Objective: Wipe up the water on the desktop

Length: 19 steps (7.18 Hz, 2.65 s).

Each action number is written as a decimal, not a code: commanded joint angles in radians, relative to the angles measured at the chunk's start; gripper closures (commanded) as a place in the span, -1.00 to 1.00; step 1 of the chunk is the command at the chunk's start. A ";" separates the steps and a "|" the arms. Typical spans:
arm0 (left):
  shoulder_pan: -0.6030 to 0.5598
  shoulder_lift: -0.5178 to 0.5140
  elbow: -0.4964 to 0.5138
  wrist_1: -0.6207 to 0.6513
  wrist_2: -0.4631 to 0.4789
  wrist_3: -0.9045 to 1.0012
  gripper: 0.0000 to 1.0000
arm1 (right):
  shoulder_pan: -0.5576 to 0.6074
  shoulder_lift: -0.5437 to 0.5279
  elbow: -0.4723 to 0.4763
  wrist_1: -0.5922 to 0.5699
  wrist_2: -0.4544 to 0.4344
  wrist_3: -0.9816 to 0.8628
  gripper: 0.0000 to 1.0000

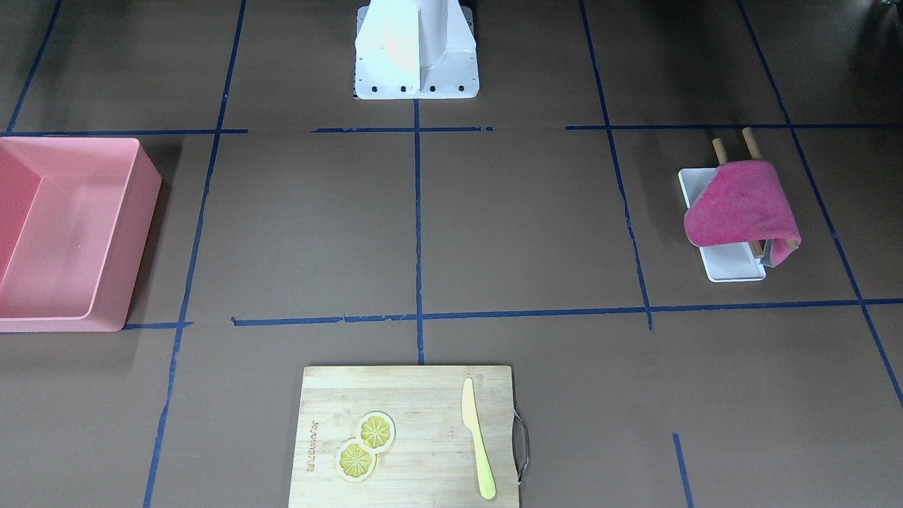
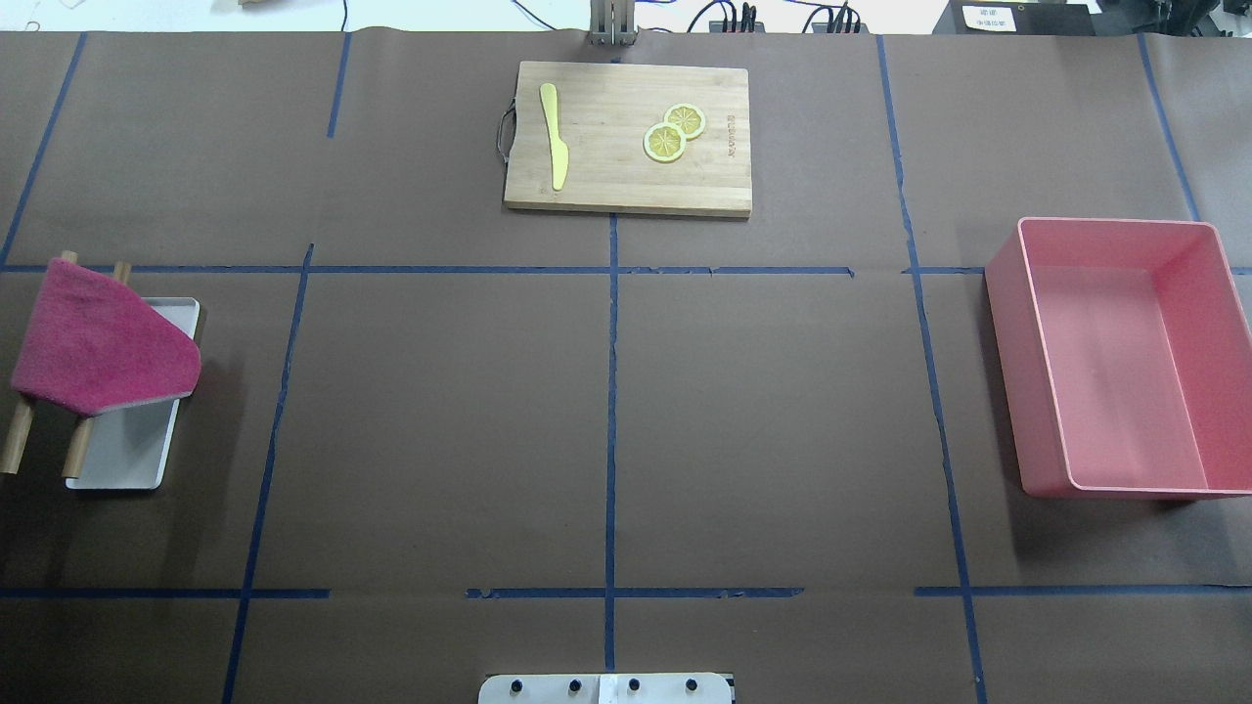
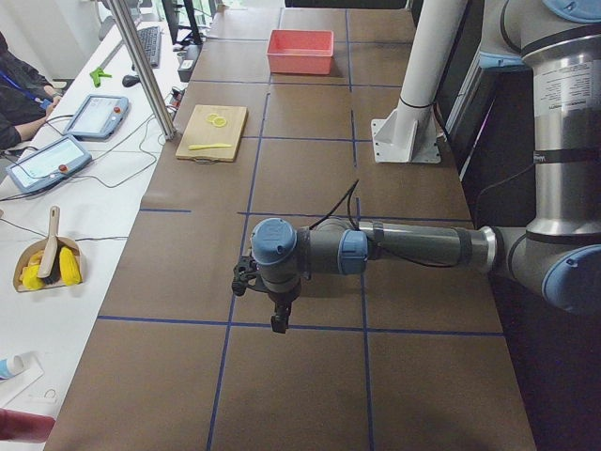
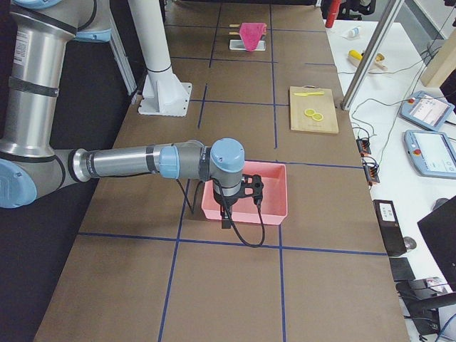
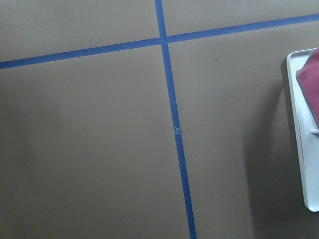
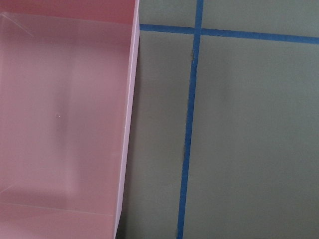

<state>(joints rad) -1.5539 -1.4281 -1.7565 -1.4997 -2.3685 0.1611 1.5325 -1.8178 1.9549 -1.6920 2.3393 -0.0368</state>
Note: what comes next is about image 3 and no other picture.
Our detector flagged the beige dustpan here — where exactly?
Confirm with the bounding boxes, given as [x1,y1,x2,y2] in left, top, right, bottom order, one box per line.
[13,237,83,292]

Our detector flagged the seated person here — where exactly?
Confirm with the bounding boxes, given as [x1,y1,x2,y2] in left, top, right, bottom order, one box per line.
[1,35,62,150]

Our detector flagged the pink plastic bin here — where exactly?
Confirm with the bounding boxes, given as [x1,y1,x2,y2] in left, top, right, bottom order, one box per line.
[267,29,334,75]

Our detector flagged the yellow plastic knife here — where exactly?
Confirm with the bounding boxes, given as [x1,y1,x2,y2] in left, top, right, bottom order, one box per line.
[188,143,232,151]

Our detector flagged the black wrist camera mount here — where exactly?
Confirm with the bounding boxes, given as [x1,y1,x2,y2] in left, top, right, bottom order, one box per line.
[231,256,263,297]

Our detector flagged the lower teach pendant tablet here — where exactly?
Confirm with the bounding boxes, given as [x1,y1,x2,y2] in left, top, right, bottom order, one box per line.
[6,136,92,194]

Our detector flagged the teach pendant tablet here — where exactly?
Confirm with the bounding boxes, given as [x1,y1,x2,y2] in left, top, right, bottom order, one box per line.
[6,136,92,194]
[63,95,130,141]

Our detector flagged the yellow toy corn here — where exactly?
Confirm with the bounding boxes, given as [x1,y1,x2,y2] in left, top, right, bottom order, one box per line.
[59,246,82,286]

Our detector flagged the dark red object corner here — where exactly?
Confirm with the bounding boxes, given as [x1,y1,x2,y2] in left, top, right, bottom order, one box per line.
[1,409,55,443]

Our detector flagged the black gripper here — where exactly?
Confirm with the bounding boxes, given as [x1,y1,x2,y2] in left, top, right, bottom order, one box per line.
[268,281,301,334]

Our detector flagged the lemon slice front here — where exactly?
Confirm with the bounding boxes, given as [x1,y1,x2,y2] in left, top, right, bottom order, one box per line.
[211,117,227,128]

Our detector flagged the aluminium frame post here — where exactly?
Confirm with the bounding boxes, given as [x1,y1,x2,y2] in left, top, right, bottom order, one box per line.
[108,0,177,141]

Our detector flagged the green plastic clamp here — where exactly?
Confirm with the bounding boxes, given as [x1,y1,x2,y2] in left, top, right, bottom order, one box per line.
[89,67,112,87]

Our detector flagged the beige hand brush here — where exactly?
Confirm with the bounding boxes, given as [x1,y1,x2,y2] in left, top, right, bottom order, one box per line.
[38,206,60,285]

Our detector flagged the white blue paper roll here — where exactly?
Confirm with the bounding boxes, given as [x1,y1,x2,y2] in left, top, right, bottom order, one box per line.
[0,355,26,381]

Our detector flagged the black keyboard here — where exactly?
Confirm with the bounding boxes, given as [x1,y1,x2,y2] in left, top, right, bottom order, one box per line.
[137,25,162,68]

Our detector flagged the black power strip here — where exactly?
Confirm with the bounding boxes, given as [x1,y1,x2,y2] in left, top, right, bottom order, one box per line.
[177,44,202,83]

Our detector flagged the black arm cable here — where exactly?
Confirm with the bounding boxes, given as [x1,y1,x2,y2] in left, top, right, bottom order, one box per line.
[310,178,362,232]

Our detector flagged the white camera pole mount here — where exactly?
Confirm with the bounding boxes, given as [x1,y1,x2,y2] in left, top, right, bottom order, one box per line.
[371,0,468,163]

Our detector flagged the bamboo cutting board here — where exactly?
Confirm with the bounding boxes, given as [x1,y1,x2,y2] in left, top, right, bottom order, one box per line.
[176,104,248,163]

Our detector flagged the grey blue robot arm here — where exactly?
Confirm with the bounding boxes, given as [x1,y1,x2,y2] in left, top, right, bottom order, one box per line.
[232,1,600,333]

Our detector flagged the upper teach pendant tablet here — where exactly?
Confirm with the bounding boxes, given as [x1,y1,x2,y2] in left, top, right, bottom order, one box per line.
[63,95,130,141]

